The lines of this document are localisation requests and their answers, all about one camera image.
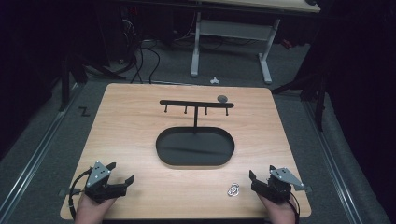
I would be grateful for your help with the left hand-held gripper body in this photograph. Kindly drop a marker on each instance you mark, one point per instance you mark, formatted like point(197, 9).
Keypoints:
point(99, 175)

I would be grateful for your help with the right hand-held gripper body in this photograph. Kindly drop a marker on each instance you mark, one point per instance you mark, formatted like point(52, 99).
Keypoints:
point(275, 186)

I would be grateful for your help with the person's right hand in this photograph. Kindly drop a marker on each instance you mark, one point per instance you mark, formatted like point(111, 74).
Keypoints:
point(281, 213)

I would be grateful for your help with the person's left hand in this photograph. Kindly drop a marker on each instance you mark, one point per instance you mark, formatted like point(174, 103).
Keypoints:
point(90, 211)

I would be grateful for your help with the grey flat tab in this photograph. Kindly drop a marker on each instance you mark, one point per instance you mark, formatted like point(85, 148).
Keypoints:
point(64, 192)
point(308, 188)

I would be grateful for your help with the black key stand with tray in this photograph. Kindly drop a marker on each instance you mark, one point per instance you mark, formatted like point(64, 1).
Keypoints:
point(194, 147)

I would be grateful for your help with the dark round disc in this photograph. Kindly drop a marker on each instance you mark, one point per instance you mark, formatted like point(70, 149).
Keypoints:
point(222, 98)

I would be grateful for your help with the black stand legs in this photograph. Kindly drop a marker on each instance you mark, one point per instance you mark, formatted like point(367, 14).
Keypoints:
point(65, 84)
point(320, 93)

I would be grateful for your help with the small white floor object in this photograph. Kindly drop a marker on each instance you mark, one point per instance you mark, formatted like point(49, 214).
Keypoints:
point(214, 81)

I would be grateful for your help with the black zigzag floor bracket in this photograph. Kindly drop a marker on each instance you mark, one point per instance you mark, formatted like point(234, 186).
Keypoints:
point(84, 111)

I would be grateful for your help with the metal floor rail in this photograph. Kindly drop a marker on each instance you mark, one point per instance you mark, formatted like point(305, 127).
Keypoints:
point(334, 161)
point(34, 158)

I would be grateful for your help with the white metal frame desk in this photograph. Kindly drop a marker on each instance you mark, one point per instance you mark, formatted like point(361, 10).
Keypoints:
point(233, 29)

